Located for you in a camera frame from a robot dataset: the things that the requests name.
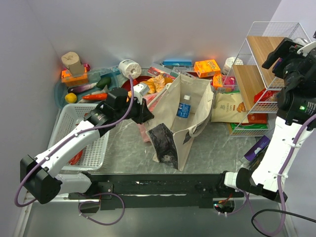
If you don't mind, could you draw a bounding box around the pink plastic grocery bag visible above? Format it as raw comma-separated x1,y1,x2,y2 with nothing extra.
137,93,158,143

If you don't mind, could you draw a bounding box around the beige canvas tote bag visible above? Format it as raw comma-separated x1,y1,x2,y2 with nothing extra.
146,75,214,171

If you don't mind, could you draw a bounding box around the Pocari Sweat water bottle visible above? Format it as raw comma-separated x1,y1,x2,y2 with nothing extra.
176,95,191,119

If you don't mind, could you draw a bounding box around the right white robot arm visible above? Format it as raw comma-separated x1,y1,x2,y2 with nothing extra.
221,38,316,203

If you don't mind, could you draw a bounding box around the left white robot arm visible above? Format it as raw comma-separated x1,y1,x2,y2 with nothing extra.
19,83,154,204

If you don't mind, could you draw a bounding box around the red round plate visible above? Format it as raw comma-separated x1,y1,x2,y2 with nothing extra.
121,76,151,91

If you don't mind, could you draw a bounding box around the croissant bread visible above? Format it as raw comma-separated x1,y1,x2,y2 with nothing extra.
143,75,174,94

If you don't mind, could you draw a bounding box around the red candy bag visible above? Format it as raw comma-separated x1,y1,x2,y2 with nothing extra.
254,89,279,103

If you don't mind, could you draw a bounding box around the toy carrot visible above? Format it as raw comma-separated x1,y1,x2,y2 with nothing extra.
82,93,108,101

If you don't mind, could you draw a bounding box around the red toothpaste box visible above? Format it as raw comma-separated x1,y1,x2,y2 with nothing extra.
147,67,176,80

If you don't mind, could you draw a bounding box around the white toilet paper roll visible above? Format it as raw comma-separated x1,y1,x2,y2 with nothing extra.
118,59,142,79

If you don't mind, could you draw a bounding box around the teal plastic tray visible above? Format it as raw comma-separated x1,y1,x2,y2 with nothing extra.
54,69,120,109

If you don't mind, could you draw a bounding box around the white paper cup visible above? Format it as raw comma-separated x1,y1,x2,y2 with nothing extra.
221,57,243,75

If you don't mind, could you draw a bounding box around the blue flat box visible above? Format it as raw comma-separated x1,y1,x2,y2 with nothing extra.
162,59,193,67

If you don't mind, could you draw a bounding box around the white perforated plastic basket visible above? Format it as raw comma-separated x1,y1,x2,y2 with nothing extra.
48,103,109,171

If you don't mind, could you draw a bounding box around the red snack packet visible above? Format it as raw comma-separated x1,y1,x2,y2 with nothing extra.
247,113,267,124

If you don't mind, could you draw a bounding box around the yellow lemon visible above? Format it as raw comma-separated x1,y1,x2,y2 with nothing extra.
65,93,77,104

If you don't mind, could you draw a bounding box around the orange box under roll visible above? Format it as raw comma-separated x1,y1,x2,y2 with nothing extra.
61,67,88,87

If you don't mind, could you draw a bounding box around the orange snack box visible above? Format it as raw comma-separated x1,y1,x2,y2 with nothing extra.
194,59,221,78

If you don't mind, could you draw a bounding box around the cassava chips bag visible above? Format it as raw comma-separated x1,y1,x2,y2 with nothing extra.
211,93,248,124

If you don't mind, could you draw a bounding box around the red toy lobster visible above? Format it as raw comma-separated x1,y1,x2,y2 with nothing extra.
67,123,84,165

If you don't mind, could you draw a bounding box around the brown toilet paper roll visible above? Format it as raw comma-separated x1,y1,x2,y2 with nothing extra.
61,52,85,75

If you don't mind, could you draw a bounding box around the green snack packet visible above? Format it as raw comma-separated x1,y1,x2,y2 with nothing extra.
230,123,268,130

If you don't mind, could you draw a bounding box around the purple box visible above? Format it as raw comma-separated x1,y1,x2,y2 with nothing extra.
244,136,270,161

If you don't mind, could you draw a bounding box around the white wire shelf rack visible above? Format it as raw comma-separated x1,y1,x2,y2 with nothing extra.
226,21,312,137

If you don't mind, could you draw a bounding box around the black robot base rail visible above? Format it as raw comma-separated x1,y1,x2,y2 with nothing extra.
68,174,244,210

